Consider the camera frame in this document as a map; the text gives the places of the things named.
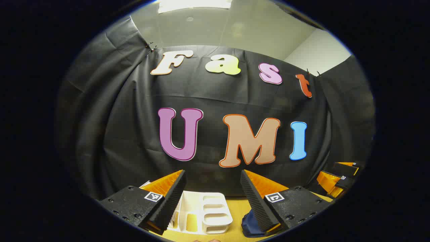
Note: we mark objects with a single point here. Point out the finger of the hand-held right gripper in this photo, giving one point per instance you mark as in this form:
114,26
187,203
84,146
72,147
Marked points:
327,183
346,169

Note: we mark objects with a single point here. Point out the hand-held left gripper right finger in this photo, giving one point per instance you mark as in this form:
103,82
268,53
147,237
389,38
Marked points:
258,205

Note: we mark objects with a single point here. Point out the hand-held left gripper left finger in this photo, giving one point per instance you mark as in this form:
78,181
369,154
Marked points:
169,205

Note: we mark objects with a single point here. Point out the blue schoolbag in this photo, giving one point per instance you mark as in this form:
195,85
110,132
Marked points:
250,226

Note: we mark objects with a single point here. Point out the white bookshelf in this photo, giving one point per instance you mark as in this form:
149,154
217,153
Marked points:
215,215

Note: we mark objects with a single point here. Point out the black backdrop cloth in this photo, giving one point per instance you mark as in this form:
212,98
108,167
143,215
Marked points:
134,117

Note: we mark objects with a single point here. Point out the ceiling light panel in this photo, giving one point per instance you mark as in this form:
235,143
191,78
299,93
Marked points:
195,5

